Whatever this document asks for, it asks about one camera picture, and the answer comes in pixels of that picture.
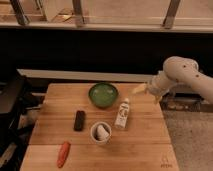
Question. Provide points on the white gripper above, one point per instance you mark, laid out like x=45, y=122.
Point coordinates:
x=158, y=86

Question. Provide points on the black eraser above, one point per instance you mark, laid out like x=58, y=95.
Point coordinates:
x=79, y=121

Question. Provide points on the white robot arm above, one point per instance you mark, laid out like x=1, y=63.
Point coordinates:
x=178, y=70

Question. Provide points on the white bottle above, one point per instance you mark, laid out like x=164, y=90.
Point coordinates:
x=122, y=114

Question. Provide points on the green bowl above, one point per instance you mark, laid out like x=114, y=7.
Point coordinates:
x=103, y=95

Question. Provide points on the white object in cup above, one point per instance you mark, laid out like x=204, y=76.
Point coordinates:
x=102, y=134

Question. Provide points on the white cup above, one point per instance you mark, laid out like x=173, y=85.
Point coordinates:
x=93, y=132

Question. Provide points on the orange carrot toy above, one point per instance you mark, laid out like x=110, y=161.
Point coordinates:
x=63, y=154

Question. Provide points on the black chair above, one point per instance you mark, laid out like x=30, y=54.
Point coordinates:
x=14, y=100

